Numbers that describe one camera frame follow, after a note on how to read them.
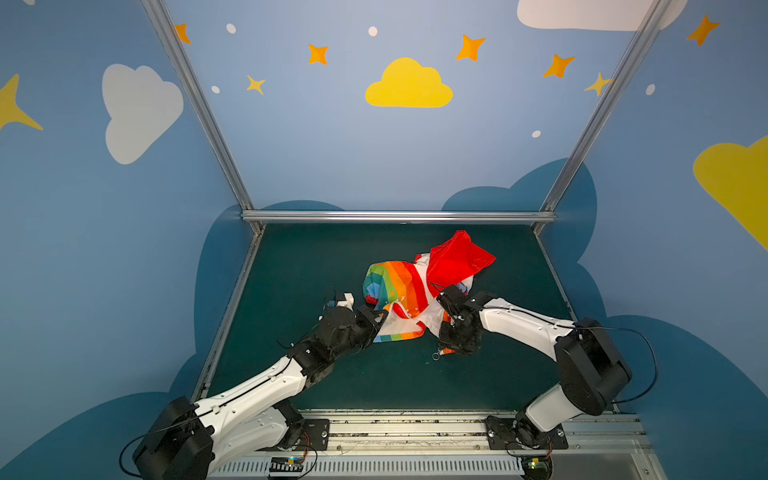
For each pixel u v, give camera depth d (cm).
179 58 75
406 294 98
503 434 75
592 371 45
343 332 60
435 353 88
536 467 73
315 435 75
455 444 74
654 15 70
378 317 77
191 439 40
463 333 74
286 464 73
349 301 76
